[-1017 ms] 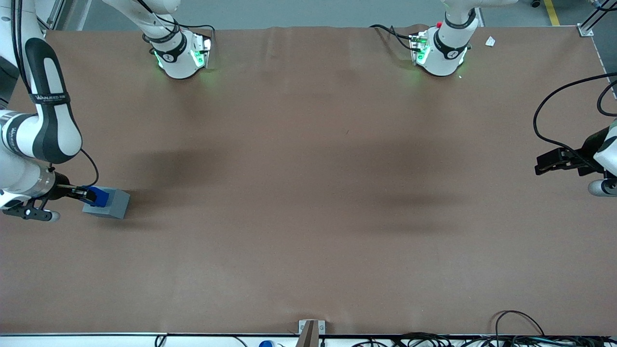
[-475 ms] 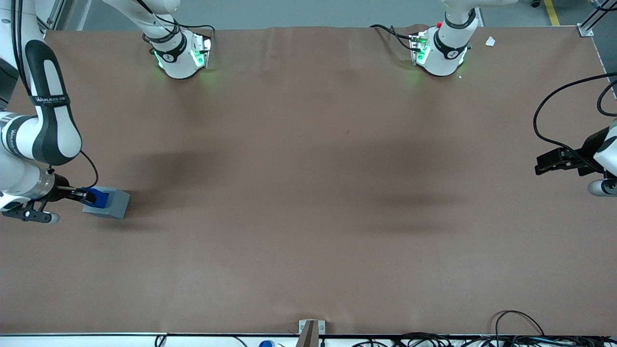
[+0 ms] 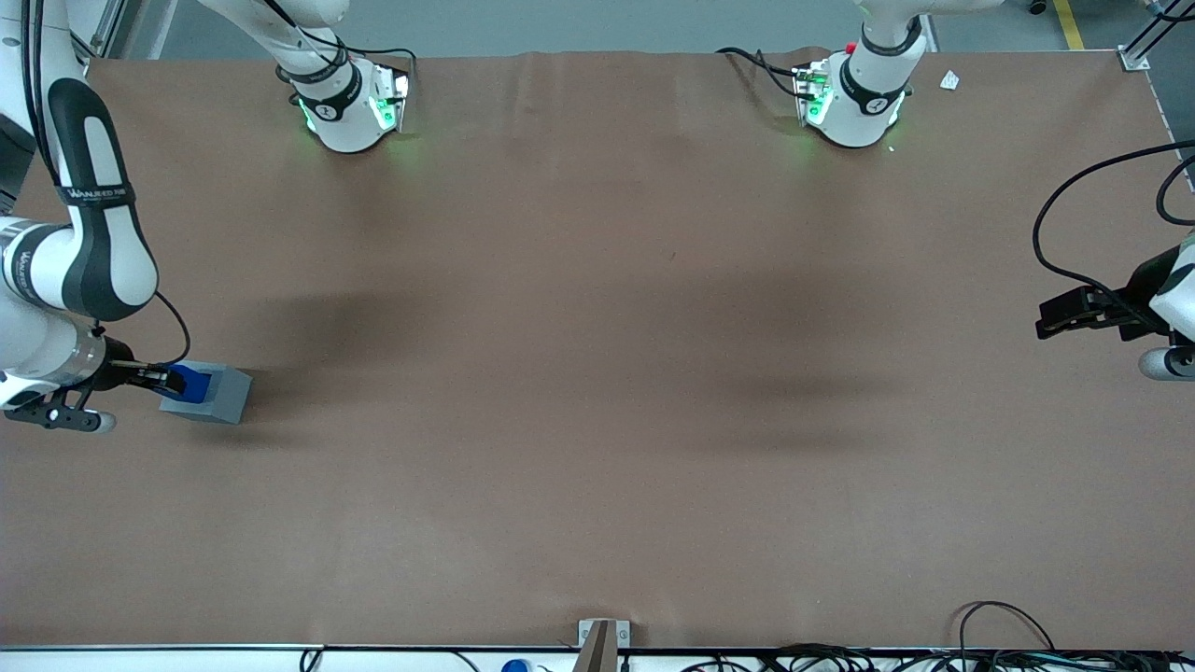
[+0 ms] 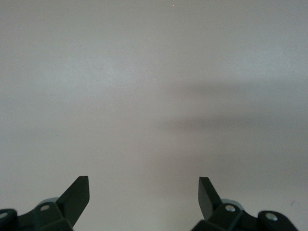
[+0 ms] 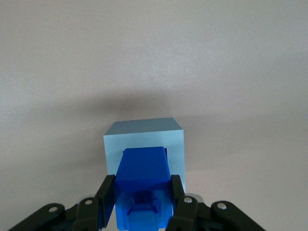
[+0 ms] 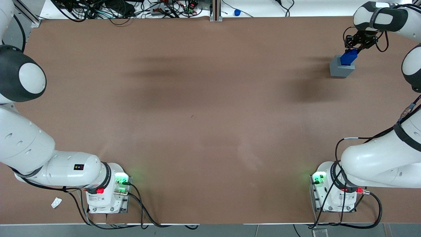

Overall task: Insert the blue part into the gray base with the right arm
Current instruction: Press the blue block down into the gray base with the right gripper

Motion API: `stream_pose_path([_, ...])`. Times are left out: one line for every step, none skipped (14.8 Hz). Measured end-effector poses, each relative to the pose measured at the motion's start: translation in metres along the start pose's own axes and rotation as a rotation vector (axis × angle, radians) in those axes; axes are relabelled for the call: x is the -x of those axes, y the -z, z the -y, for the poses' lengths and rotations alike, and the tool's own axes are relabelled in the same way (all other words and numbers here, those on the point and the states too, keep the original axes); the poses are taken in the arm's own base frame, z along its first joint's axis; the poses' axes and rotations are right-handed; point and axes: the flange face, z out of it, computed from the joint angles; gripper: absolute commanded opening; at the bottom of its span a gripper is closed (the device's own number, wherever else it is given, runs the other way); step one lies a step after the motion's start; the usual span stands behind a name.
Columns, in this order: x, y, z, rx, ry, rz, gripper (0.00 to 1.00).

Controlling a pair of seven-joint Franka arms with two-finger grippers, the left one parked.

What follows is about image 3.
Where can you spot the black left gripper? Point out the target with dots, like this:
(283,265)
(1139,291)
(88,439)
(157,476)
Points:
(1141,284)

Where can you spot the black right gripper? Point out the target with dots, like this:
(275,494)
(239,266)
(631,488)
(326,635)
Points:
(118,371)

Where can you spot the blue plastic part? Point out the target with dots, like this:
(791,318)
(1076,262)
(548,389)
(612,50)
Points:
(194,383)

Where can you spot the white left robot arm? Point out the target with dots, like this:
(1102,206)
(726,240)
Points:
(859,112)

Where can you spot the gray square base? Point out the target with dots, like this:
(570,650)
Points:
(231,397)

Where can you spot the small white paper tag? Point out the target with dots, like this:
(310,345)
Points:
(949,80)

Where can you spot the brown table cover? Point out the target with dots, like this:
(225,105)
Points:
(597,373)

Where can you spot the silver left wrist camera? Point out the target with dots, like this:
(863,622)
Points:
(1167,364)

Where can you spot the aluminium frame profile with bracket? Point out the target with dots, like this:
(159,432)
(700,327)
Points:
(82,65)
(1134,58)

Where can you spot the grey metal bracket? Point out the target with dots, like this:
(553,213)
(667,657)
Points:
(624,635)

